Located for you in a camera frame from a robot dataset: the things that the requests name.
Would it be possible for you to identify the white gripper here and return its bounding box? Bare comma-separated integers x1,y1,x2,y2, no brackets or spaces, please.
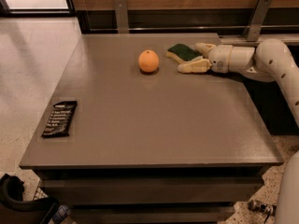
178,43,233,74

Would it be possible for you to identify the green and yellow sponge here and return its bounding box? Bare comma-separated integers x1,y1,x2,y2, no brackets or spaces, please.
166,44,202,64

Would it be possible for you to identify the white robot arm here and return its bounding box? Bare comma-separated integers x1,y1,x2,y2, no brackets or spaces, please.
178,38,299,125

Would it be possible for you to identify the black rxbar chocolate bar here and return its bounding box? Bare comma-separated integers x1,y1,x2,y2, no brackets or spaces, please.
42,101,78,138

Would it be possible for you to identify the orange fruit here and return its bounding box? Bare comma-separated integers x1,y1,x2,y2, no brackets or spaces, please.
138,49,159,73

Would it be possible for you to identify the grey cabinet with drawers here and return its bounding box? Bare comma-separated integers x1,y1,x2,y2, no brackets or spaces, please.
20,35,282,224

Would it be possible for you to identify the striped cylinder on floor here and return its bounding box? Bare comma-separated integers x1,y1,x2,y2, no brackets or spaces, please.
248,200,277,216

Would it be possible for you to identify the blue object under cabinet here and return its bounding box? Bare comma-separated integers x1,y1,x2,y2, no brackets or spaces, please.
51,205,72,224

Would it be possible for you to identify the black chair part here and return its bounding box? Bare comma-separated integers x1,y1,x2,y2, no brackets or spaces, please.
0,174,59,224

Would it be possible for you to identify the right metal wall bracket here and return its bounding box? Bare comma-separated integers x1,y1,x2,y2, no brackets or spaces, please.
243,0,273,42

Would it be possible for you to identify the metal wall bracket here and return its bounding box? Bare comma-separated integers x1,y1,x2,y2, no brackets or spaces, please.
113,0,129,34
243,0,273,42

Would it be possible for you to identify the left metal wall bracket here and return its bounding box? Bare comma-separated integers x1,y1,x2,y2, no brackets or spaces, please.
113,0,129,34

